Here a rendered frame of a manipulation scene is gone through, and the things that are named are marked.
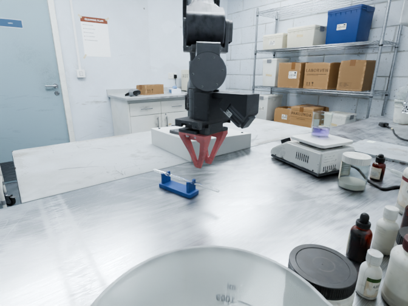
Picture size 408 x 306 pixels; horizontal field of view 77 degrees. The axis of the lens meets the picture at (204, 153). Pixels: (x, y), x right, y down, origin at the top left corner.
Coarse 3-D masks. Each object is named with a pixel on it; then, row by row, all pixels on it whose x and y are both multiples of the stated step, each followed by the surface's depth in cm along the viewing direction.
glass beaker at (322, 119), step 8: (320, 112) 74; (328, 112) 73; (312, 120) 73; (320, 120) 70; (328, 120) 70; (312, 128) 73; (320, 128) 71; (328, 128) 71; (312, 136) 73; (320, 136) 71; (328, 136) 72
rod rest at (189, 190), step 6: (162, 174) 61; (162, 180) 61; (168, 180) 63; (192, 180) 58; (162, 186) 61; (168, 186) 60; (174, 186) 60; (180, 186) 60; (186, 186) 56; (192, 186) 57; (174, 192) 59; (180, 192) 58; (186, 192) 57; (192, 192) 57; (198, 192) 58
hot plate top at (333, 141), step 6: (294, 138) 74; (300, 138) 72; (306, 138) 72; (312, 138) 72; (318, 138) 72; (324, 138) 72; (330, 138) 72; (336, 138) 72; (342, 138) 72; (312, 144) 68; (318, 144) 66; (324, 144) 66; (330, 144) 66; (336, 144) 67; (342, 144) 68
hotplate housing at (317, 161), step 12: (288, 144) 75; (300, 144) 72; (276, 156) 82; (288, 156) 76; (300, 156) 72; (312, 156) 68; (324, 156) 66; (336, 156) 68; (300, 168) 73; (312, 168) 68; (324, 168) 67; (336, 168) 69
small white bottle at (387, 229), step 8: (384, 208) 38; (392, 208) 38; (384, 216) 38; (392, 216) 37; (376, 224) 39; (384, 224) 38; (392, 224) 38; (376, 232) 39; (384, 232) 38; (392, 232) 38; (376, 240) 39; (384, 240) 38; (392, 240) 38; (376, 248) 39; (384, 248) 39
